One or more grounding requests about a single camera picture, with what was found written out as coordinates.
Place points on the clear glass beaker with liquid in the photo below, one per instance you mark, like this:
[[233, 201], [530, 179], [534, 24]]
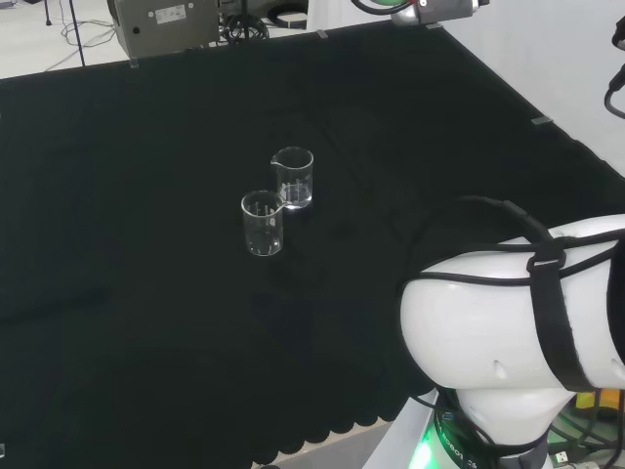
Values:
[[293, 191]]

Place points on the empty clear glass beaker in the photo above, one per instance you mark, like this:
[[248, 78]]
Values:
[[263, 244]]

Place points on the black bench cloth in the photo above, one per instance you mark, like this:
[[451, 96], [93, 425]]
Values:
[[146, 205]]

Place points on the grey metal box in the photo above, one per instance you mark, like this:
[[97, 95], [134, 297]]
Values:
[[166, 27]]

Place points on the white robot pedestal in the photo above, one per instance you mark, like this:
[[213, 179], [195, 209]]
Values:
[[410, 432]]

